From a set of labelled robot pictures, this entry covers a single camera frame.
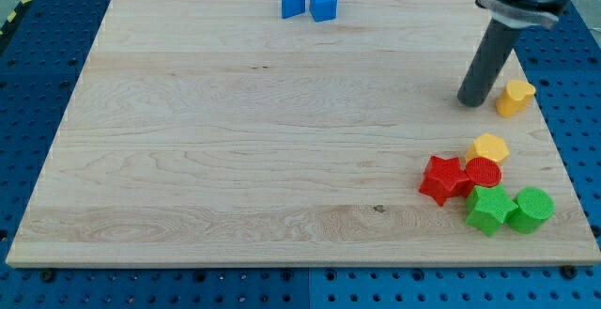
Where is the green cylinder block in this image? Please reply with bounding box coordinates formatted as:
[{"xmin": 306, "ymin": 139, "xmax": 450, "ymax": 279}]
[{"xmin": 506, "ymin": 187, "xmax": 556, "ymax": 234}]

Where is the wooden board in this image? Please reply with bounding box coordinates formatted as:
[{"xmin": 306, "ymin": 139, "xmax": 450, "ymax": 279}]
[{"xmin": 7, "ymin": 0, "xmax": 600, "ymax": 269}]

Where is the blue cube block right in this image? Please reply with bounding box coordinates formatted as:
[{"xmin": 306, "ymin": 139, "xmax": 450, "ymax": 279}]
[{"xmin": 309, "ymin": 0, "xmax": 337, "ymax": 23}]

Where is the red cylinder block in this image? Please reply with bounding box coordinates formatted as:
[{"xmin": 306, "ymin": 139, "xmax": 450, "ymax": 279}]
[{"xmin": 465, "ymin": 157, "xmax": 502, "ymax": 188}]

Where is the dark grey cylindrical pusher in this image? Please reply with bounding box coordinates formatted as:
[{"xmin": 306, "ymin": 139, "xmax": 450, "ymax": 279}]
[{"xmin": 457, "ymin": 19, "xmax": 522, "ymax": 107}]

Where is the red star block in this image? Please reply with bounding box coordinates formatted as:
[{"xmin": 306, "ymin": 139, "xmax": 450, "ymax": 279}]
[{"xmin": 419, "ymin": 156, "xmax": 473, "ymax": 207}]

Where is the yellow heart block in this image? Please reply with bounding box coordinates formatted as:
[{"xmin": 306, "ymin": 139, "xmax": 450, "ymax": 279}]
[{"xmin": 496, "ymin": 79, "xmax": 536, "ymax": 118}]

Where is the green star block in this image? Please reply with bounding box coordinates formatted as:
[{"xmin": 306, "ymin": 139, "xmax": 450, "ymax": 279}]
[{"xmin": 466, "ymin": 184, "xmax": 518, "ymax": 237}]

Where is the yellow hexagon block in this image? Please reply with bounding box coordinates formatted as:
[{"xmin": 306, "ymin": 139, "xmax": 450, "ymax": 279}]
[{"xmin": 465, "ymin": 133, "xmax": 510, "ymax": 164}]

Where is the blue wedge block left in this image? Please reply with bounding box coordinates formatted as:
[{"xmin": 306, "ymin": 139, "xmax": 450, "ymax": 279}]
[{"xmin": 281, "ymin": 0, "xmax": 305, "ymax": 19}]

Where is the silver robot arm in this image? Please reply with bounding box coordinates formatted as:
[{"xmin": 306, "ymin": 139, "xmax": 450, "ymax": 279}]
[{"xmin": 457, "ymin": 0, "xmax": 570, "ymax": 107}]

